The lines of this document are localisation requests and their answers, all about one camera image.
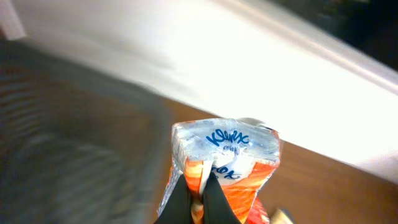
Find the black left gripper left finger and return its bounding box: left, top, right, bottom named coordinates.
left=154, top=177, right=193, bottom=224

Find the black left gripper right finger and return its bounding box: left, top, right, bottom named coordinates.
left=203, top=172, right=241, bottom=224

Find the red snack bag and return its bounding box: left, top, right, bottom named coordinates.
left=246, top=197, right=270, bottom=224

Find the orange Kleenex tissue pack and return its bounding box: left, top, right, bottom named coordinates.
left=157, top=118, right=280, bottom=223

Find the cream rice cracker bag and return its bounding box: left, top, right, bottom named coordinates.
left=270, top=208, right=295, bottom=224

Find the grey plastic mesh basket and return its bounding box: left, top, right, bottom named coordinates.
left=1, top=40, right=170, bottom=223

